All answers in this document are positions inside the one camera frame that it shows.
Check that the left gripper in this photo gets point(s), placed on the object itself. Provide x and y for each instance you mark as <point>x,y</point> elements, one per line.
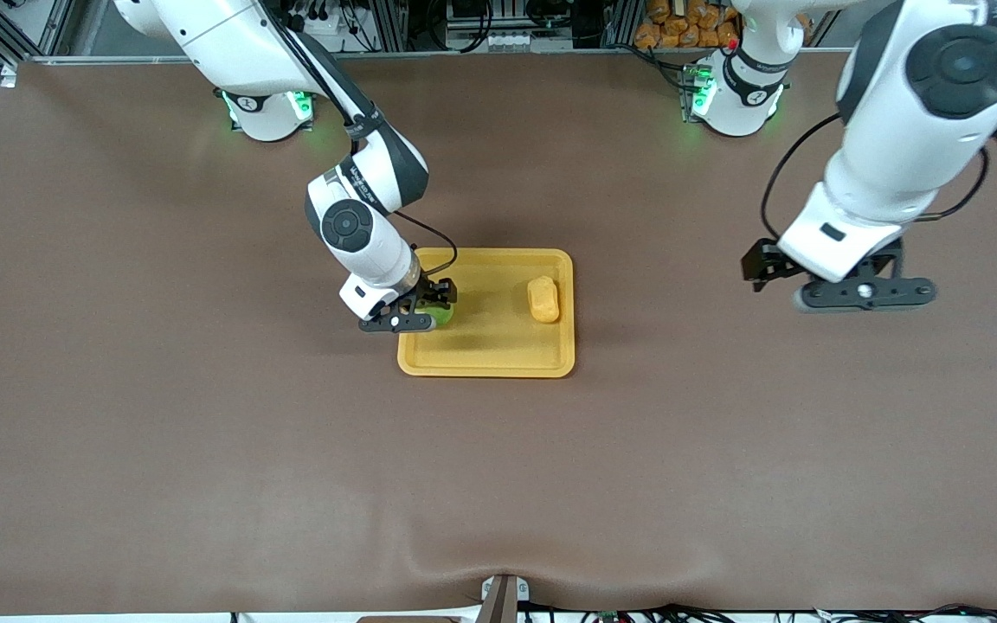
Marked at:
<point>765,261</point>

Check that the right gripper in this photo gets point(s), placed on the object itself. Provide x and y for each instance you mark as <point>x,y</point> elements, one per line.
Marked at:
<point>432,292</point>

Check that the green apple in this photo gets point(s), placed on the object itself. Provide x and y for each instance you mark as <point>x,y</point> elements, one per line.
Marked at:
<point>443,317</point>

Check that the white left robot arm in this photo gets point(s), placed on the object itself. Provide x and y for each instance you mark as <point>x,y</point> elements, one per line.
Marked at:
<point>914,121</point>

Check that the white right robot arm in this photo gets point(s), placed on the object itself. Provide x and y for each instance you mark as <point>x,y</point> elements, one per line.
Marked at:
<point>369,242</point>

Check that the yellow plastic tray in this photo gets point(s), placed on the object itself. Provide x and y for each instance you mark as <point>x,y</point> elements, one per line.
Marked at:
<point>490,346</point>

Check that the white socket bar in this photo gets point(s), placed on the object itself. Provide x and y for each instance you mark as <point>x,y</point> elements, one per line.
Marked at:
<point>529,41</point>

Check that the orange snack packet pile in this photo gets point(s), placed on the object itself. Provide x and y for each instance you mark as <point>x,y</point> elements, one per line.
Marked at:
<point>685,24</point>

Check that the white power strip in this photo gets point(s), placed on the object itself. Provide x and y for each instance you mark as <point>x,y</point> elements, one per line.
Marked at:
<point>330,22</point>

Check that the brown table mat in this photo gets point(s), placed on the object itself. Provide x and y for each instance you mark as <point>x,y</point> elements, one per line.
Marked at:
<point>204,484</point>

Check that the metal camera mount clamp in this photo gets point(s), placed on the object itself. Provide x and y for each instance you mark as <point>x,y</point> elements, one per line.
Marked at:
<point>503,599</point>

